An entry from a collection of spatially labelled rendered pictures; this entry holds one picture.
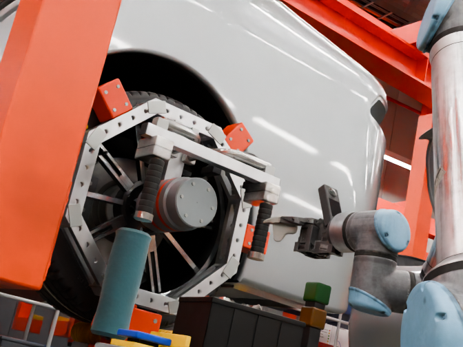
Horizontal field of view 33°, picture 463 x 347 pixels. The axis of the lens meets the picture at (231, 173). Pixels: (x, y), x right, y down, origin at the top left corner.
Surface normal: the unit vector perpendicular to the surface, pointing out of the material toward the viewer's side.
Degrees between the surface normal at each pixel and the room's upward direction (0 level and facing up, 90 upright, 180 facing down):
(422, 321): 96
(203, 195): 90
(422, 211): 90
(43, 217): 90
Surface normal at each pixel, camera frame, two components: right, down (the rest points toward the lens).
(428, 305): -0.98, -0.14
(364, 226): -0.77, -0.31
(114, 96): 0.59, -0.10
